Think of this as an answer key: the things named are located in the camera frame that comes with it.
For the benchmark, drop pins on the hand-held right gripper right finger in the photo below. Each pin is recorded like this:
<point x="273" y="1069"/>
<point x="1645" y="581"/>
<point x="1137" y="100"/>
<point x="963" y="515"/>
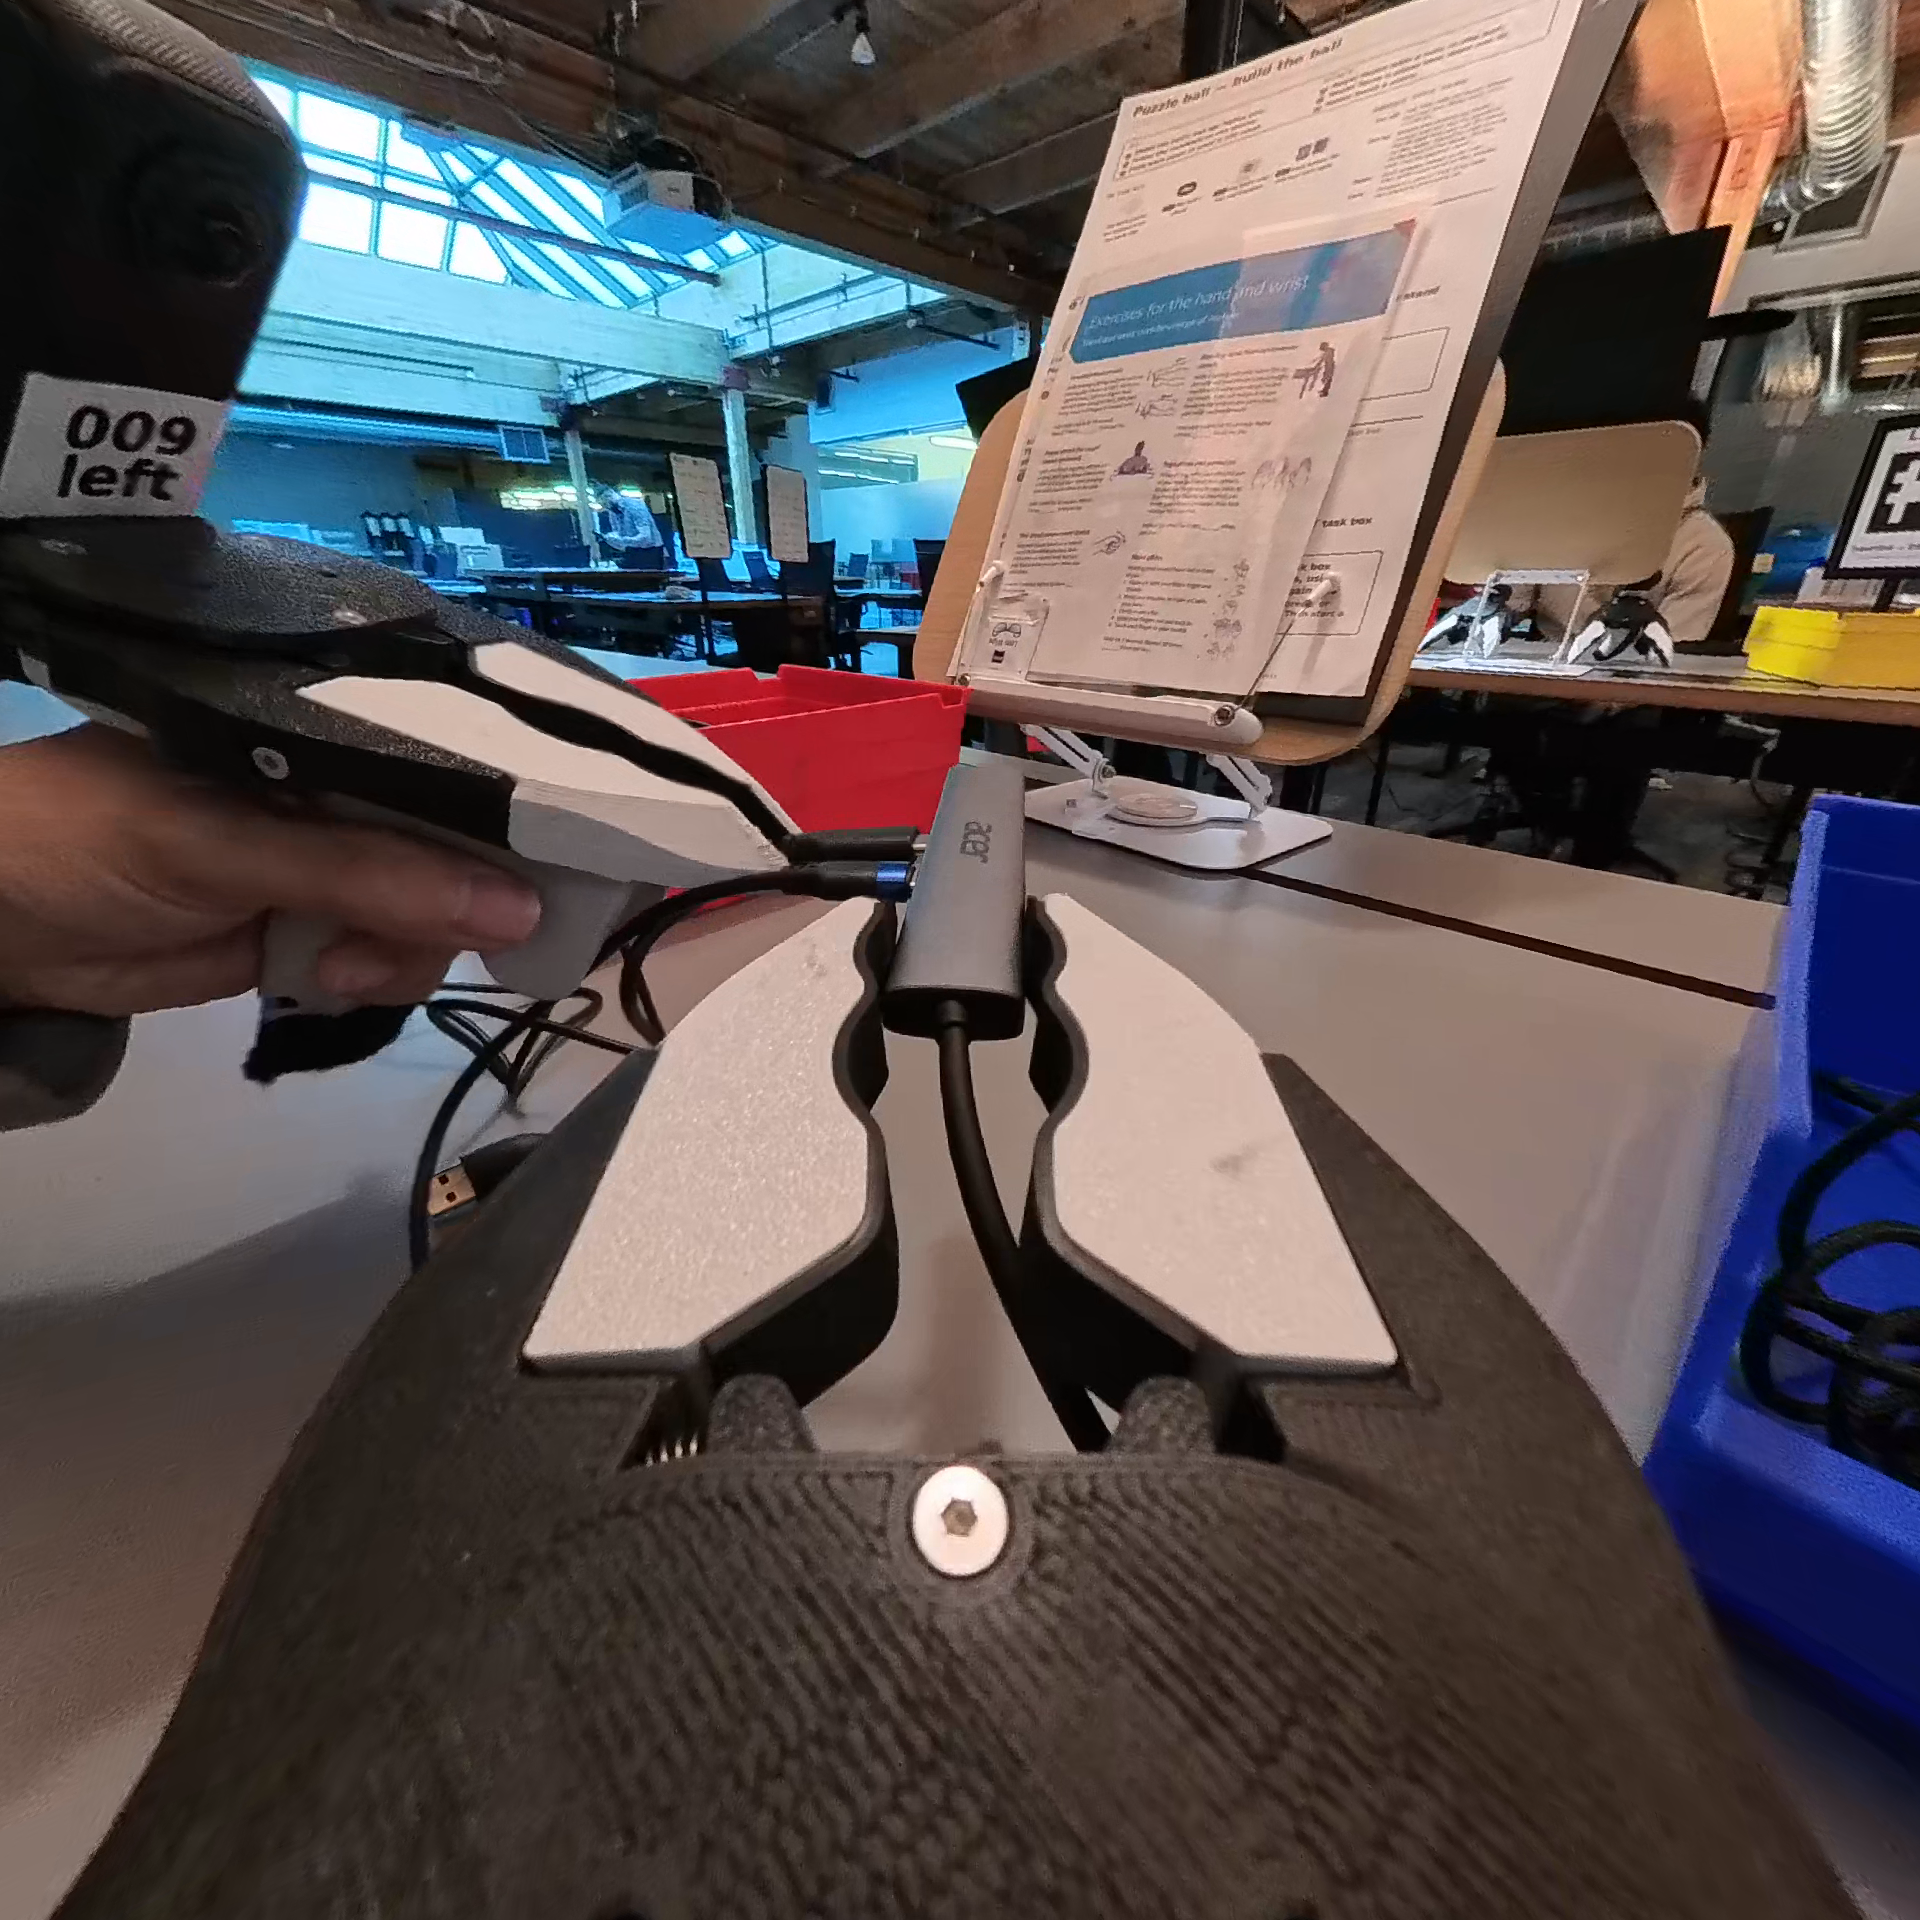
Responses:
<point x="1203" y="1186"/>

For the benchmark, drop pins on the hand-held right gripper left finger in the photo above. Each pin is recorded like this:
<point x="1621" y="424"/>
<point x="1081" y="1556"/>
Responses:
<point x="705" y="1171"/>

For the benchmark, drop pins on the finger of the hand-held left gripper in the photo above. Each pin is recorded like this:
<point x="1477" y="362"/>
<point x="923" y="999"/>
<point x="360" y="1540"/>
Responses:
<point x="627" y="703"/>
<point x="599" y="824"/>

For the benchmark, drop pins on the red plastic bin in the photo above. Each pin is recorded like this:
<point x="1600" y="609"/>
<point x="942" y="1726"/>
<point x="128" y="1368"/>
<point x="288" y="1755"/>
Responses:
<point x="840" y="750"/>

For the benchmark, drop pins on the grey USB hub dark print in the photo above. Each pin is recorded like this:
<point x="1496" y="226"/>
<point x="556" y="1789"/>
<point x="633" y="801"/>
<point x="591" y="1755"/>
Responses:
<point x="961" y="883"/>

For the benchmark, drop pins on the blue plastic bin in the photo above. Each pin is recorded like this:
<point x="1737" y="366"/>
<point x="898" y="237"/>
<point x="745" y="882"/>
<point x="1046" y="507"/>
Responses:
<point x="1802" y="1498"/>

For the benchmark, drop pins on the person's left forearm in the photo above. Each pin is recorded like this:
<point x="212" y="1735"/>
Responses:
<point x="53" y="1065"/>

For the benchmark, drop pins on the grey desk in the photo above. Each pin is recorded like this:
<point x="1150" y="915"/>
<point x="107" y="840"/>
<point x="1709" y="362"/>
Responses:
<point x="1501" y="1083"/>

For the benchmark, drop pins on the person's left hand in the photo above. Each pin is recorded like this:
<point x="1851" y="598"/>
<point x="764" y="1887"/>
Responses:
<point x="180" y="883"/>

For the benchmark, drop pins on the tan notice board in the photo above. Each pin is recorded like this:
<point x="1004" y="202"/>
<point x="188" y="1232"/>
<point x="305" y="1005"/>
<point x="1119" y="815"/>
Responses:
<point x="699" y="507"/>
<point x="786" y="514"/>

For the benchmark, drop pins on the wooden document stand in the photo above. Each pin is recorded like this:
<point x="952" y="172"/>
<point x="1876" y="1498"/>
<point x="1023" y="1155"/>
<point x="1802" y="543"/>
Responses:
<point x="961" y="599"/>

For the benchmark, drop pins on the small white card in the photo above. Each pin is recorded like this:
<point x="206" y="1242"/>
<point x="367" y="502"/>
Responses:
<point x="1010" y="642"/>

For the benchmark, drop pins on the black hanging screen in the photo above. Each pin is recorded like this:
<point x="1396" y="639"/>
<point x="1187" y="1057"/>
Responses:
<point x="988" y="399"/>

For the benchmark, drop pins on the ceiling projector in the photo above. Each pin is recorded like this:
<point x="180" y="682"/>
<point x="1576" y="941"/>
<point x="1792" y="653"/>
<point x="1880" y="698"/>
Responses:
<point x="668" y="202"/>

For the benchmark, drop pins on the blue header exercise sheet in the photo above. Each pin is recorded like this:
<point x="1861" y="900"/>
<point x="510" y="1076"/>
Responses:
<point x="1187" y="477"/>

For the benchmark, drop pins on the clear acrylic holder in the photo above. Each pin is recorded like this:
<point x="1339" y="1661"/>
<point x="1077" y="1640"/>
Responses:
<point x="1546" y="599"/>

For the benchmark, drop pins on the neighbouring wooden table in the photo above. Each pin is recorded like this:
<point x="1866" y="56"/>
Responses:
<point x="1726" y="694"/>

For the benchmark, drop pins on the yellow plastic bin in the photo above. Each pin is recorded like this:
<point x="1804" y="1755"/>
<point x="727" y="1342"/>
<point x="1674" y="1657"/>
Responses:
<point x="1839" y="647"/>

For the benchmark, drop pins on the white instruction sheet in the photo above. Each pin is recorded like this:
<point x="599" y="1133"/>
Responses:
<point x="1350" y="107"/>

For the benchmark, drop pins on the black framed marker sign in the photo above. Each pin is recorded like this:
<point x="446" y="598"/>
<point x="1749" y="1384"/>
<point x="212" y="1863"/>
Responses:
<point x="1888" y="495"/>

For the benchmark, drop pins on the silver air duct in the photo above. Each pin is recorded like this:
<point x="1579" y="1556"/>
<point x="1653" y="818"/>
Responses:
<point x="1839" y="107"/>

